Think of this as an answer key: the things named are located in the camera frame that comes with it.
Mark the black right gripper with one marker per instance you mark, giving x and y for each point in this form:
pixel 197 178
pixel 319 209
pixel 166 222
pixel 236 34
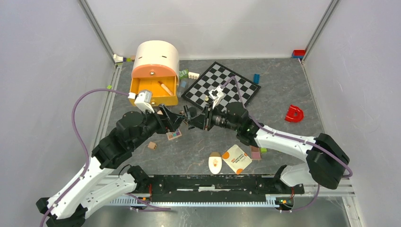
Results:
pixel 204 121

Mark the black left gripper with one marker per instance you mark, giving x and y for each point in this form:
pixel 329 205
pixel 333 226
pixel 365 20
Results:
pixel 168 121

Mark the colourful eyeshadow palette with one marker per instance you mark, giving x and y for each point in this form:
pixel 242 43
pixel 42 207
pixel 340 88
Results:
pixel 174 135

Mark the wooden handle makeup brush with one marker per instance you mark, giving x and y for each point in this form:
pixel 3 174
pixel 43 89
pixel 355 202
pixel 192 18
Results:
pixel 165 88

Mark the yellow drawer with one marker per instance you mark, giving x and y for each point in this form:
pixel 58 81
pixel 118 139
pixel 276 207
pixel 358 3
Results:
pixel 159 95

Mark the white orange sachet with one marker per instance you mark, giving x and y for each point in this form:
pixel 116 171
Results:
pixel 236 159

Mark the pink brown blush palette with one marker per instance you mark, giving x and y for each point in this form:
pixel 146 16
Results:
pixel 255 153

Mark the black tube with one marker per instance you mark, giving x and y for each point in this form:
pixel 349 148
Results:
pixel 187 114

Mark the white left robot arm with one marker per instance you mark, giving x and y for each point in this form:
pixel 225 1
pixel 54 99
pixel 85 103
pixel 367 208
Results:
pixel 78 200

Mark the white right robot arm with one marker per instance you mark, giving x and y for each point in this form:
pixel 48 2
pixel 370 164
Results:
pixel 323 161

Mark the small wooden cube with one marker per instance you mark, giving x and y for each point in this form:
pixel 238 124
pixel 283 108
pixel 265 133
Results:
pixel 152 145

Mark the black grey chessboard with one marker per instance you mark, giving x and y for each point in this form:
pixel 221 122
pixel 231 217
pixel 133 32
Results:
pixel 217 74

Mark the black round cap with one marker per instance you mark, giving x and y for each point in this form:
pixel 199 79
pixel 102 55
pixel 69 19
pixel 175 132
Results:
pixel 192 111

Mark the blue lego brick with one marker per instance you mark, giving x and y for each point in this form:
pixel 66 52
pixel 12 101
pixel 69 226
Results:
pixel 256 78

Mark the green toy block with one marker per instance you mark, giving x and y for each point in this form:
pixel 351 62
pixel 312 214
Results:
pixel 183 74

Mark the white lego brick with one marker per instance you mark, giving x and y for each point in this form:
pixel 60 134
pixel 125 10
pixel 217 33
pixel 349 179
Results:
pixel 193 75

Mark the red letter D toy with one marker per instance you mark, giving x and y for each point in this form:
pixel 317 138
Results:
pixel 294 114

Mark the white round drawer organizer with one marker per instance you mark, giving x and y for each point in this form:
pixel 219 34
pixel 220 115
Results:
pixel 157 52

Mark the red blue bricks corner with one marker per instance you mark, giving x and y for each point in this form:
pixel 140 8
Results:
pixel 298 54

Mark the black mounting rail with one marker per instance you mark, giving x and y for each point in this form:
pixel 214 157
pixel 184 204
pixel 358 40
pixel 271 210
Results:
pixel 214 188

